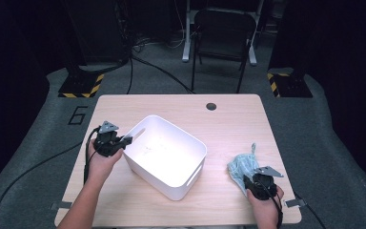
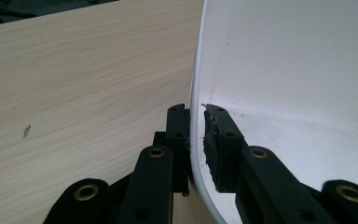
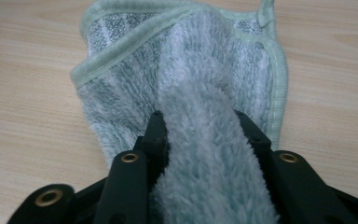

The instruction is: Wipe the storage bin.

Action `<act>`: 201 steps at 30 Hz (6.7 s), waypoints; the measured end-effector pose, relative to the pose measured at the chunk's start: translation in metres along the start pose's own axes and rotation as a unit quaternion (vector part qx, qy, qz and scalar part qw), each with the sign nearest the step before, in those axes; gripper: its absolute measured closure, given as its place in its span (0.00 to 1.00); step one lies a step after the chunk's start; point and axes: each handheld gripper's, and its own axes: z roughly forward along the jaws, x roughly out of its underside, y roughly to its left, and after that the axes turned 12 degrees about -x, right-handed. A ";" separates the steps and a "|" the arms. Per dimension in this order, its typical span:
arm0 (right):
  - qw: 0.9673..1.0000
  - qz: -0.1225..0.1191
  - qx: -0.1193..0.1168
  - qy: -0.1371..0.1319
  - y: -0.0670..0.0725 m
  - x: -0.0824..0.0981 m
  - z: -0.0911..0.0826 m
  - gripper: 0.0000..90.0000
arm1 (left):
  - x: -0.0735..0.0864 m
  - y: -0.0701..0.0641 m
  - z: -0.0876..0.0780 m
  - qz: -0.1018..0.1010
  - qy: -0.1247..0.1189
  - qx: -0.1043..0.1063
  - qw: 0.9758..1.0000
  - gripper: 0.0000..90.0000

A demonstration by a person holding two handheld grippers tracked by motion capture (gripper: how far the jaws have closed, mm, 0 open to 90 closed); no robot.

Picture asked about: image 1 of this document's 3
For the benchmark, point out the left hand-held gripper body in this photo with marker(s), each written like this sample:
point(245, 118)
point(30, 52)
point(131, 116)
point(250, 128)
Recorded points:
point(106, 144)

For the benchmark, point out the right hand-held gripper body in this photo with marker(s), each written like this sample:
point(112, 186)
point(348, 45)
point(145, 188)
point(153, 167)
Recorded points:
point(262, 187)

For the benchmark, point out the light blue towel cloth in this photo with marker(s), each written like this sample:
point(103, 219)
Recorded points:
point(239, 167)

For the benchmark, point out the white plastic storage bin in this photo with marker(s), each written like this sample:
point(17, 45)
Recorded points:
point(165, 152)

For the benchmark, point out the person's right hand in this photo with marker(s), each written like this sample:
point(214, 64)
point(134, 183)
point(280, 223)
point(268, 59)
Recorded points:
point(267, 210)

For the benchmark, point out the person's left hand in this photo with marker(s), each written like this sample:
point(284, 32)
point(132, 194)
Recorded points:
point(100, 168)

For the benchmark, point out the grey tape strip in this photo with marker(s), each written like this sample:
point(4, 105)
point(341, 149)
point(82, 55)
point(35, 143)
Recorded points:
point(61, 205)
point(295, 203)

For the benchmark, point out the black yellow striped stand base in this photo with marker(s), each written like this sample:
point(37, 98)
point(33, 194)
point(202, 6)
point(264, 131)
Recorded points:
point(79, 84)
point(290, 86)

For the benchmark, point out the round dark table grommet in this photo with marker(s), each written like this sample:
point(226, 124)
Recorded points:
point(211, 106)

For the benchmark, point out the dark curtain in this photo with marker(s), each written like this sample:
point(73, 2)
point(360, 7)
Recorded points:
point(346, 95)
point(12, 95)

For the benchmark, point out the white desk leg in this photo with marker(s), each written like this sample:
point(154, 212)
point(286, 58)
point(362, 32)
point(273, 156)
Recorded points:
point(186, 47)
point(252, 58)

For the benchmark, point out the dark equipment cabinet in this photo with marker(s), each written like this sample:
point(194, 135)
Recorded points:
point(98, 31)

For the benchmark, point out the black folding chair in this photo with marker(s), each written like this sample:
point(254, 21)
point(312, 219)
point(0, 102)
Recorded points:
point(224, 22)

